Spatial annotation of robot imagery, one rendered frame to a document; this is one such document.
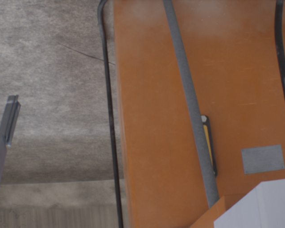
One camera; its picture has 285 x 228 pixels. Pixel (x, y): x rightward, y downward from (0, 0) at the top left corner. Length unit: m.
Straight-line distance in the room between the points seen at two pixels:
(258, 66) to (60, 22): 0.55
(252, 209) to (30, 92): 1.29
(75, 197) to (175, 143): 1.79
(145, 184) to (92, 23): 0.52
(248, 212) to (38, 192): 2.35
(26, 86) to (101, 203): 1.28
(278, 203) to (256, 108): 0.65
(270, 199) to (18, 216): 2.40
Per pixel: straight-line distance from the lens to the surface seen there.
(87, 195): 2.86
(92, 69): 1.63
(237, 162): 1.12
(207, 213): 0.86
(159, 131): 1.12
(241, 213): 0.61
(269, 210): 0.54
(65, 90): 1.76
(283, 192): 0.55
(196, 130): 0.95
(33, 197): 2.87
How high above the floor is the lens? 0.77
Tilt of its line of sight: 23 degrees down
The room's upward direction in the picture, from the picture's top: 174 degrees clockwise
